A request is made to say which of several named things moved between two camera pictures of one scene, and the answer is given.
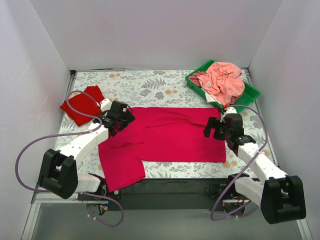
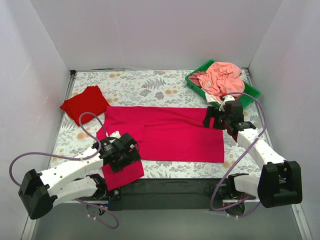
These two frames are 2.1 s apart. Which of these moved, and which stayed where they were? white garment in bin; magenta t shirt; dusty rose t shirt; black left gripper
Moved: black left gripper
Stayed: white garment in bin; magenta t shirt; dusty rose t shirt
